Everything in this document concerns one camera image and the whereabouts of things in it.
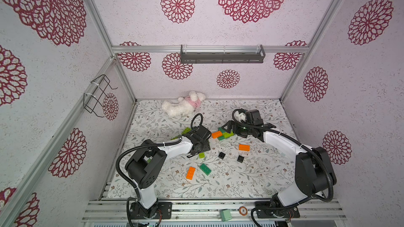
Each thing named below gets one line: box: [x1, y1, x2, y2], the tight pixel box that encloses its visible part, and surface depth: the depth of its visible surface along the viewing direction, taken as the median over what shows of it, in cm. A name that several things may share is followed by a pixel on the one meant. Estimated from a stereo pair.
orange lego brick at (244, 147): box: [238, 143, 251, 152], surface depth 97 cm
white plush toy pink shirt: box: [161, 90, 206, 118], surface depth 108 cm
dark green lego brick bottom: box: [199, 162, 212, 177], surface depth 87 cm
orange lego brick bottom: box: [186, 166, 197, 181], surface depth 86 cm
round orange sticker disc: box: [238, 205, 248, 216], surface depth 76 cm
